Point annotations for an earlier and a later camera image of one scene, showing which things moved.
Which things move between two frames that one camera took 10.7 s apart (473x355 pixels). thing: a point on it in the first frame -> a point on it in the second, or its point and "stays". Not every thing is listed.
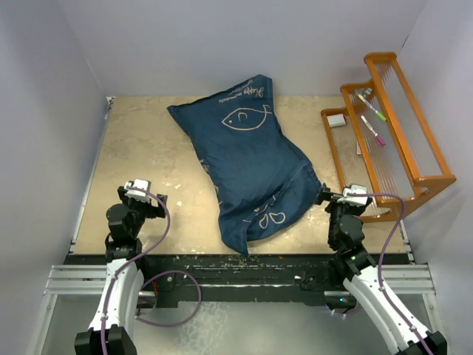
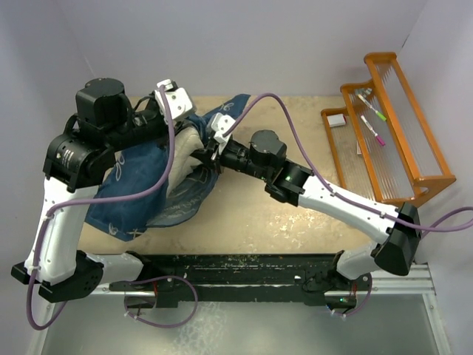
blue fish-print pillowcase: x=264 y=186 -> x=143 y=166
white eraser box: x=336 y=120 stays
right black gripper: x=326 y=195 -> x=211 y=155
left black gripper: x=157 y=211 -> x=164 y=136
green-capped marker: x=378 y=113 stays
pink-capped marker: x=381 y=141 stays
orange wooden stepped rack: x=382 y=141 stays
